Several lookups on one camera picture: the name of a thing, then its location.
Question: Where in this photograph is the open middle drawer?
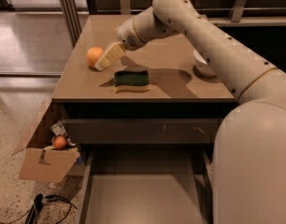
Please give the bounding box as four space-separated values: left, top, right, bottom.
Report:
76 148 213 224

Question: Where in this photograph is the white ceramic bowl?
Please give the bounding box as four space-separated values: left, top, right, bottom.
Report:
193 49 216 77

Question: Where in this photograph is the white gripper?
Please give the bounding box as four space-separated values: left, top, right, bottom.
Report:
95 18 146 71

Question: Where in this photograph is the closed top drawer front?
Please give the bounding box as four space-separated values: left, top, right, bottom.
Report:
64 119 220 145

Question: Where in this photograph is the cardboard box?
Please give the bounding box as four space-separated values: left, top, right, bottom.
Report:
13 98 79 183

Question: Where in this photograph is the orange fruit in box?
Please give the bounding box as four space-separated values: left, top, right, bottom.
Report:
53 136 67 149

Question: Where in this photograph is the crumpled wrapper in box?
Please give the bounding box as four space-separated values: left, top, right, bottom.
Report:
50 120 75 147

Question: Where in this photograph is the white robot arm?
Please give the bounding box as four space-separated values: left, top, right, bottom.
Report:
95 0 286 224

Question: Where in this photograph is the grey drawer cabinet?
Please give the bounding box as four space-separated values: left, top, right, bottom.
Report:
52 16 236 224

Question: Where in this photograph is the orange fruit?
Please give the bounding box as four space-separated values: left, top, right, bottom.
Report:
86 47 104 67
53 136 67 149

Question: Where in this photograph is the black cable on floor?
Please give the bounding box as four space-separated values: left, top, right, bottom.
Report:
0 193 78 224

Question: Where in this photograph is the green and yellow sponge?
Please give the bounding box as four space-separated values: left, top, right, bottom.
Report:
114 70 150 93

